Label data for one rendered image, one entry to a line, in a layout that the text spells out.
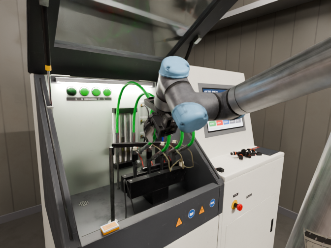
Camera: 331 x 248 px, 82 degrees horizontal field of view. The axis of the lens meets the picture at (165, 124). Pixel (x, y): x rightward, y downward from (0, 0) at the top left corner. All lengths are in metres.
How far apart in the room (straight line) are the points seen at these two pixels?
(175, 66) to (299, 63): 0.25
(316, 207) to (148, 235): 0.61
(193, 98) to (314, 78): 0.22
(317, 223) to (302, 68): 0.24
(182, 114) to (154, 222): 0.46
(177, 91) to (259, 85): 0.18
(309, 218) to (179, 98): 0.31
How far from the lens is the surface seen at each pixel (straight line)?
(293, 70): 0.40
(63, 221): 0.68
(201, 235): 1.02
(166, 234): 0.84
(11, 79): 2.49
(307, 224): 0.27
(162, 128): 0.62
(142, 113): 1.22
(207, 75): 1.32
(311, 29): 2.56
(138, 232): 0.75
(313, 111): 2.46
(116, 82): 1.11
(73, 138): 1.10
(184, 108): 0.43
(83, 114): 1.09
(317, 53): 0.39
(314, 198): 0.25
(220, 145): 1.32
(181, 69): 0.48
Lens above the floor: 1.37
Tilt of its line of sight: 9 degrees down
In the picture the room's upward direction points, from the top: 1 degrees clockwise
